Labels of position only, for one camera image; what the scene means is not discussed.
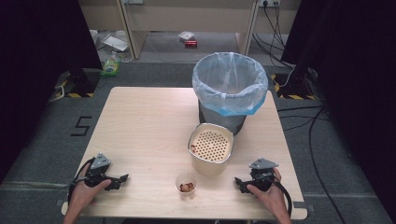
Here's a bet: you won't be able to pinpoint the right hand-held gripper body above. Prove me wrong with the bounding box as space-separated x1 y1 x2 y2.
247 157 279 192

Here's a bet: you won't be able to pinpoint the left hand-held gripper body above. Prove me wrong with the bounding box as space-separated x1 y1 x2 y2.
82 152 112 189

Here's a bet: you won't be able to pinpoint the person's right hand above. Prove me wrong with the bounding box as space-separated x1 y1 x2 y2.
246 167 292 218

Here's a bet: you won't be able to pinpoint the person's left hand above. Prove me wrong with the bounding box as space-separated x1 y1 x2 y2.
68 162 112 216

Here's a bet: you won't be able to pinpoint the beige container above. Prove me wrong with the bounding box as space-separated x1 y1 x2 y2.
187 122 235 177

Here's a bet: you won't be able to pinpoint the perforated strainer insert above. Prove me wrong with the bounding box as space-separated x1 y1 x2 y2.
190 130 232 162

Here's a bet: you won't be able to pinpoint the brown nut shells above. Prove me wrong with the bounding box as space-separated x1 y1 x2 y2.
179 182 196 193

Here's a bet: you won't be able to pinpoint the small clear plastic cup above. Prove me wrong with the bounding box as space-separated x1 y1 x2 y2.
175 172 198 196

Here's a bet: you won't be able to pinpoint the light wooden table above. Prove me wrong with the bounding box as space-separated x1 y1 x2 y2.
61 86 308 221

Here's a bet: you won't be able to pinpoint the grey trash bin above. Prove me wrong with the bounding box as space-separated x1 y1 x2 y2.
198 99 248 136

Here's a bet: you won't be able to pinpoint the striped stand base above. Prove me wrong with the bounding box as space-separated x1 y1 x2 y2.
49 69 101 101
270 68 318 101

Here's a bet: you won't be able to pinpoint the bin with blue bag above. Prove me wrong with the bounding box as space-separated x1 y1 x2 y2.
191 51 270 118

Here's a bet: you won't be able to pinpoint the green plastic packet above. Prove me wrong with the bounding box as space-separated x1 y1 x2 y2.
99 50 122 78

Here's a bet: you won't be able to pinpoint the black curtain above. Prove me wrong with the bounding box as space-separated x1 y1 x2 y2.
0 0 103 185
280 0 396 216

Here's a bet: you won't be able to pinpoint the white flat paper packet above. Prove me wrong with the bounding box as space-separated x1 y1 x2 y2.
102 34 130 52

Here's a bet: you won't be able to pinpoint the crumpled white wrapper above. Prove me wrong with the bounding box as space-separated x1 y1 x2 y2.
177 31 196 42

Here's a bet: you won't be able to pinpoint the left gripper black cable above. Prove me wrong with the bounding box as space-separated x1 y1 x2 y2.
66 157 96 206

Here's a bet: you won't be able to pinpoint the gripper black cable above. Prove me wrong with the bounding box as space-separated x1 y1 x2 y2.
66 157 96 206
262 175 293 217

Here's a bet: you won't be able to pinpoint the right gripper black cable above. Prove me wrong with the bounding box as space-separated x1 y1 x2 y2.
262 175 293 217

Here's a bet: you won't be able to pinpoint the long black floor cable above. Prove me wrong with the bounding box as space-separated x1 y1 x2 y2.
307 105 347 224

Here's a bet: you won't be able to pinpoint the white thin cable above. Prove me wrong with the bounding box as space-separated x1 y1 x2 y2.
279 67 296 88

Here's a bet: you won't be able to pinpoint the black socket cables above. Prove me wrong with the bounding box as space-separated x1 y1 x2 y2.
251 3 295 70

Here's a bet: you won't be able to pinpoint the wooden desk frame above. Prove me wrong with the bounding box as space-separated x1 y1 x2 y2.
78 0 302 61

